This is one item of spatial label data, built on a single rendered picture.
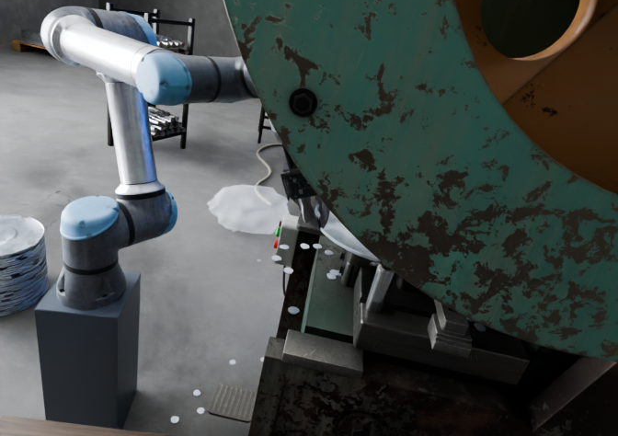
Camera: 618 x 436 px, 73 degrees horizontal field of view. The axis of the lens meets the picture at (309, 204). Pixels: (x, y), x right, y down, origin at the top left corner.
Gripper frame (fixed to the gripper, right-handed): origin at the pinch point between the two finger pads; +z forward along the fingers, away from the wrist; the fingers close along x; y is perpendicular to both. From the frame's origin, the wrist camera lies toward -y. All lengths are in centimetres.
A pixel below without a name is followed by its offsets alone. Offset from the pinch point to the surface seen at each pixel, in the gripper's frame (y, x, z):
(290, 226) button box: -27.0, -12.6, 12.9
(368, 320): 15.9, 6.4, 12.8
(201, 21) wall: -676, -215, -80
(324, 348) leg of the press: 17.9, -2.1, 15.8
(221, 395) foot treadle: -7, -40, 51
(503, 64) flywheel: 34, 25, -28
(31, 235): -50, -111, 9
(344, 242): 4.1, 4.3, 3.3
